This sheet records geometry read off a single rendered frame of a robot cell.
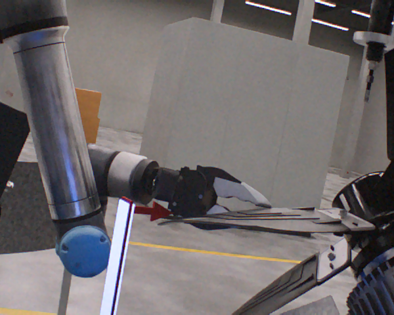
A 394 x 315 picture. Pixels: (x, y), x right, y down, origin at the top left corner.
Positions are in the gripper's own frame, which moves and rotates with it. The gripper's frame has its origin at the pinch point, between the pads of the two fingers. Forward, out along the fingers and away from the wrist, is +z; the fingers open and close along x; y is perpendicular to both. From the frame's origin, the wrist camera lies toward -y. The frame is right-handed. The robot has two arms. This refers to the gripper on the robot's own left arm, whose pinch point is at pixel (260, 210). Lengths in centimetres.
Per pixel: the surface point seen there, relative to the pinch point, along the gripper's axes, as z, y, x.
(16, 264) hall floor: -224, 274, 90
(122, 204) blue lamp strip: -9.8, -24.2, 2.0
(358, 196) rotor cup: 12.7, 7.4, -5.3
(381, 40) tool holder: 12.3, -2.3, -27.1
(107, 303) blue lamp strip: -9.5, -23.2, 13.9
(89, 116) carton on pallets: -428, 674, -40
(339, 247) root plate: 11.0, 14.7, 3.3
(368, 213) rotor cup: 14.9, 6.1, -3.1
